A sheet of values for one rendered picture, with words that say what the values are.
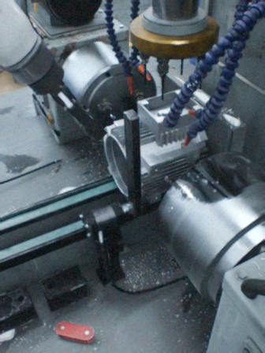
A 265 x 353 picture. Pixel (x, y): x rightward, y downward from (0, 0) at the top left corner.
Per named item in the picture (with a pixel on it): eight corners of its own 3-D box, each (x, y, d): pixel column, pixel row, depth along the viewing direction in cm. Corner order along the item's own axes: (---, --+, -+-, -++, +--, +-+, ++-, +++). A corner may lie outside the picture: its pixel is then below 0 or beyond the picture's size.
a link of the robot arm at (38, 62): (30, 25, 74) (49, 46, 79) (-4, 56, 75) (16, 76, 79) (43, 41, 68) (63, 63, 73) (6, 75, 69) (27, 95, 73)
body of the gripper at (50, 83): (59, 65, 73) (86, 94, 80) (46, 49, 79) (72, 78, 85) (29, 91, 73) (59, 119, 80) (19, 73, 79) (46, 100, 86)
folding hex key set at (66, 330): (54, 336, 85) (53, 332, 84) (59, 323, 87) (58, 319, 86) (92, 344, 83) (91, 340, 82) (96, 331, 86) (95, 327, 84)
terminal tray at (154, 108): (179, 113, 100) (180, 88, 95) (202, 135, 93) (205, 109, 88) (137, 125, 96) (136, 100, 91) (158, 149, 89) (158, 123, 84)
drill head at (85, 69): (113, 84, 144) (109, 17, 127) (164, 135, 119) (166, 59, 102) (49, 102, 136) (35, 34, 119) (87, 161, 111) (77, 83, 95)
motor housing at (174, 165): (169, 150, 113) (171, 93, 100) (206, 191, 100) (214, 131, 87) (106, 172, 107) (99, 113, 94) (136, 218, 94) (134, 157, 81)
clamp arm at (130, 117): (139, 205, 87) (136, 107, 70) (145, 214, 85) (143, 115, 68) (125, 210, 86) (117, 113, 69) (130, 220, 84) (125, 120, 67)
